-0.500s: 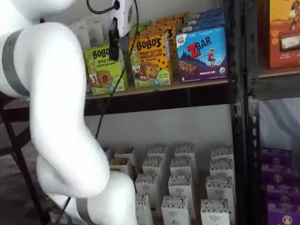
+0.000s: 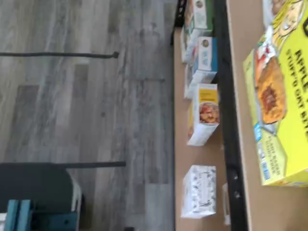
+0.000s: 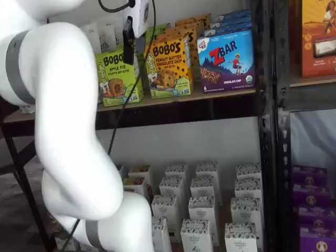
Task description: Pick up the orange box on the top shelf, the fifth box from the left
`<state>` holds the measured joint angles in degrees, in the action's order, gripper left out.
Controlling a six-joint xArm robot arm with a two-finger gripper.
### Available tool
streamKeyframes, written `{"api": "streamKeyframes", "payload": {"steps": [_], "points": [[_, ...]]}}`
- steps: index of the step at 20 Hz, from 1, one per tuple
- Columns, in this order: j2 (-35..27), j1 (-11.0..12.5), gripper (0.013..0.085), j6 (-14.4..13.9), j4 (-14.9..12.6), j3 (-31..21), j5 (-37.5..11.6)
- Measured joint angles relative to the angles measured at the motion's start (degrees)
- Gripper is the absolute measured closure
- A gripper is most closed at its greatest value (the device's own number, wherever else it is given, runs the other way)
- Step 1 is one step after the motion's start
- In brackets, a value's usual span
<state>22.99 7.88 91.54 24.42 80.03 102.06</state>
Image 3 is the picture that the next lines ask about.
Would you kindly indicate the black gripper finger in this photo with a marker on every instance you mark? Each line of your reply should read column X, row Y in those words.
column 128, row 47

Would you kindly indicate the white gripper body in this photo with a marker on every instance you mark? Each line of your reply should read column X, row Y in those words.
column 141, row 18

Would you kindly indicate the orange Bobo's peanut butter box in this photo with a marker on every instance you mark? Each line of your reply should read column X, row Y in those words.
column 193, row 39
column 193, row 19
column 200, row 29
column 168, row 78

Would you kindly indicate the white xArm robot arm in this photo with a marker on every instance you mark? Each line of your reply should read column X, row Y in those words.
column 65, row 92

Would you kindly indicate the green Bobo's apple pie box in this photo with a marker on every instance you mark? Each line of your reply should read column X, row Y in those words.
column 113, row 84
column 161, row 27
column 152, row 36

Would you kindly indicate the blue purple Zbar box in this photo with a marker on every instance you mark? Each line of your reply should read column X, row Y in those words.
column 225, row 65
column 231, row 22
column 223, row 31
column 233, row 13

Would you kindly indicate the wooden shelf board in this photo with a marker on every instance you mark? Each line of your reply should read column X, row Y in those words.
column 197, row 94
column 315, row 82

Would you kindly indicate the yellow label granola box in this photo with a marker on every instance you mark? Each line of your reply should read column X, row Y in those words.
column 134, row 182
column 140, row 169

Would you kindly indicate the orange box with woman picture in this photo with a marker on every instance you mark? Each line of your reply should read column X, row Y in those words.
column 317, row 39

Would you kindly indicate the red label granola bag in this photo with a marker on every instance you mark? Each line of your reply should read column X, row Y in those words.
column 107, row 39

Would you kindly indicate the white granola bag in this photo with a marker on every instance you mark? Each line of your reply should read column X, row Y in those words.
column 90, row 36

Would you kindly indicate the white patterned carton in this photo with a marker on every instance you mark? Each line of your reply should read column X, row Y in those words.
column 246, row 211
column 172, row 186
column 248, row 189
column 176, row 170
column 248, row 170
column 240, row 239
column 202, row 208
column 202, row 186
column 165, row 207
column 195, row 236
column 162, row 236
column 207, row 169

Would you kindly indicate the black metal shelving rack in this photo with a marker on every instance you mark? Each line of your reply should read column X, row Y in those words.
column 284, row 157
column 266, row 131

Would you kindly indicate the black metal stand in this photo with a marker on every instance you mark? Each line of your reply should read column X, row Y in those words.
column 27, row 187

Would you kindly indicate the white patterned small boxes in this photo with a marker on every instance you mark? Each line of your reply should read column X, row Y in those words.
column 223, row 214

